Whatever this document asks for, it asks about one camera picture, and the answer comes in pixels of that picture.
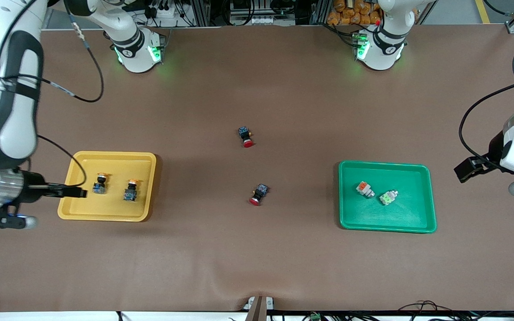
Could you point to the aluminium frame post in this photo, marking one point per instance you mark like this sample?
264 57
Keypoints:
200 11
320 11

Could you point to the green button with orange block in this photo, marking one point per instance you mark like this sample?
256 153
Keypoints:
365 189

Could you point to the brown table mat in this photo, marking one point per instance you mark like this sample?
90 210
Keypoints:
257 249

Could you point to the red push button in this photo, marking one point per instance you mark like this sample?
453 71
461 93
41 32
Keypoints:
244 133
259 192

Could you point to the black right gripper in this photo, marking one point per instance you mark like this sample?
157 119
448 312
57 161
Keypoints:
34 187

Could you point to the yellow plastic tray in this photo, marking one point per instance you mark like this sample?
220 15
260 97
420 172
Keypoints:
114 207

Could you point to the green plastic tray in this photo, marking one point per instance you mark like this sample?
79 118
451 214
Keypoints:
408 218

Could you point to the white power strip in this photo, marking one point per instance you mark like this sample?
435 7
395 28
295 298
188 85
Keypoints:
167 13

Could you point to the white terminal strip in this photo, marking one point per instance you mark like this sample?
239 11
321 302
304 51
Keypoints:
261 20

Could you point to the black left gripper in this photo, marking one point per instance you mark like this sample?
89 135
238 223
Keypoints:
492 154

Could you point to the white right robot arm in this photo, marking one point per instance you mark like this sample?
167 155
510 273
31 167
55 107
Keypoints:
16 125

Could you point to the pile of orange items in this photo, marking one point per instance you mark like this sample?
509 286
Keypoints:
346 11

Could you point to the yellow push button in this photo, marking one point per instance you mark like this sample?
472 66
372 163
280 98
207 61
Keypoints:
130 191
100 183

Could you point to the small green connector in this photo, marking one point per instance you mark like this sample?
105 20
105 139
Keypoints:
315 316

